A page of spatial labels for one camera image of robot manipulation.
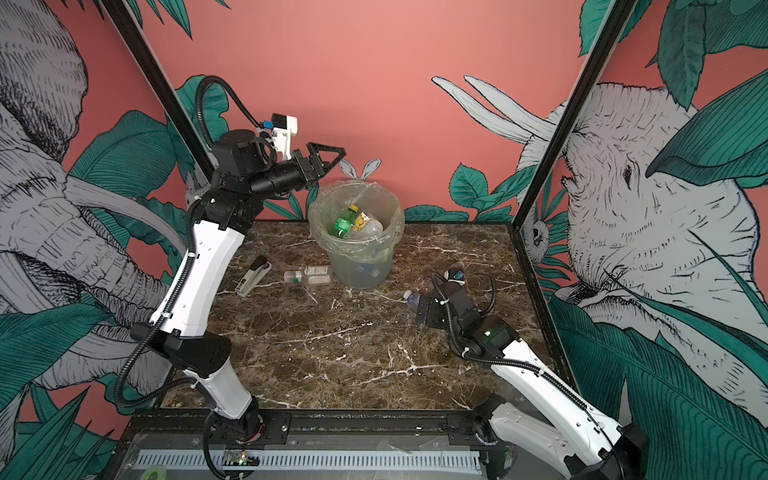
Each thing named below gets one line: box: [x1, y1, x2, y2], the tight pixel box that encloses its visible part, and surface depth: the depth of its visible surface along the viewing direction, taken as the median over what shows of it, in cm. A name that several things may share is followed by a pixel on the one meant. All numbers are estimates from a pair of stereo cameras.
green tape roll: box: [141, 466, 167, 480], surface depth 69 cm
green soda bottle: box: [329, 204, 359, 239], surface depth 96 cm
